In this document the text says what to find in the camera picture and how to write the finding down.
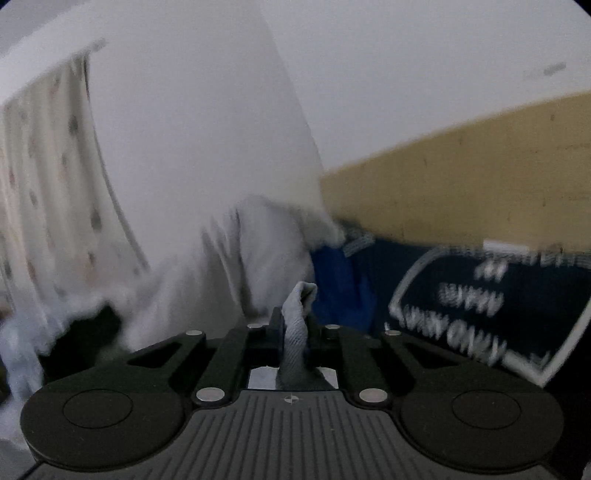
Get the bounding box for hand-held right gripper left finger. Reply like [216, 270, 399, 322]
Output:
[127, 307, 284, 406]

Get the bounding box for light grey garment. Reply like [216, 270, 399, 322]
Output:
[122, 194, 347, 393]

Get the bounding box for yellow board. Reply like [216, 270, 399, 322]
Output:
[318, 90, 591, 260]

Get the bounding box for dark navy printed blanket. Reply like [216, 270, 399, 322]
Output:
[342, 220, 591, 389]

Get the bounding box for cream dotted curtain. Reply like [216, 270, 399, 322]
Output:
[0, 54, 154, 320]

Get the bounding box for black cloth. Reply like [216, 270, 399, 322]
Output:
[39, 304, 126, 385]

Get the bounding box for light blue cloth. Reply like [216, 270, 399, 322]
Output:
[0, 285, 131, 408]

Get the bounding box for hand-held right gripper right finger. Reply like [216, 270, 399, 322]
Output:
[307, 322, 465, 407]

